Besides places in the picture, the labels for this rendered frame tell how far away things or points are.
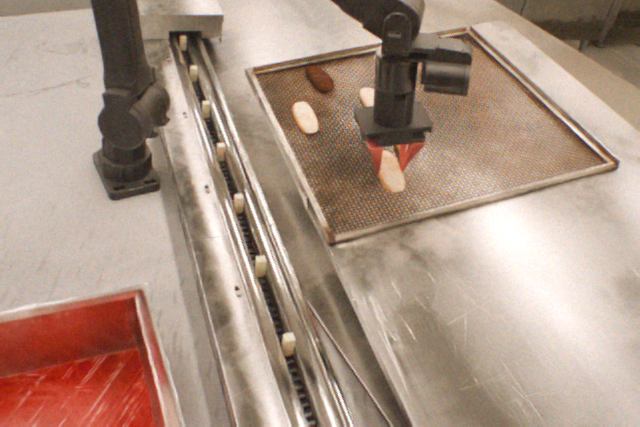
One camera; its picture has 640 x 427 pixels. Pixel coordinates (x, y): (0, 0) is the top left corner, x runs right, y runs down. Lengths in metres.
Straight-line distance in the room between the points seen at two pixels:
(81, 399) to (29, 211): 0.36
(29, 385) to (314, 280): 0.40
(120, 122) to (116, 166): 0.10
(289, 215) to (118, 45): 0.38
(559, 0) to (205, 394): 3.26
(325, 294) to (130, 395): 0.31
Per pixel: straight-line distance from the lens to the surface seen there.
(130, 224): 1.03
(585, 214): 1.02
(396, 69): 0.84
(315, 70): 1.27
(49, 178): 1.13
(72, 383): 0.84
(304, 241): 1.01
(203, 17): 1.46
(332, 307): 0.92
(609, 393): 0.83
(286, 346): 0.82
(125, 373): 0.84
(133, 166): 1.07
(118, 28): 0.95
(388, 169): 0.97
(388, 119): 0.89
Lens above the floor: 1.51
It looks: 37 degrees down
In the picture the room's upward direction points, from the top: 10 degrees clockwise
